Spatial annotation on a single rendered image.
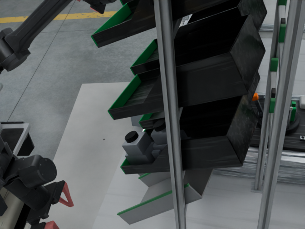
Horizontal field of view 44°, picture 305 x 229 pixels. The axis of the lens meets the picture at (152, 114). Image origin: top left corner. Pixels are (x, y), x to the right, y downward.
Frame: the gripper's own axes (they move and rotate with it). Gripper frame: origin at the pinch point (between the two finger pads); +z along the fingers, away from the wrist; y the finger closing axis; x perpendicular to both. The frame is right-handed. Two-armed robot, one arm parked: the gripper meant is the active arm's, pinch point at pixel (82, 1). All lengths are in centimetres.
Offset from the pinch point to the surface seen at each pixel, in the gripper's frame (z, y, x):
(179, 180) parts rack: -93, 26, 63
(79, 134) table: -18, -3, 56
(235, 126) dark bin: -102, 25, 51
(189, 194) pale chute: -91, 19, 65
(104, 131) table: -25, -9, 53
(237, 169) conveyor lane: -76, -24, 56
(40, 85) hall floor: 163, -79, 17
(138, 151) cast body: -81, 26, 59
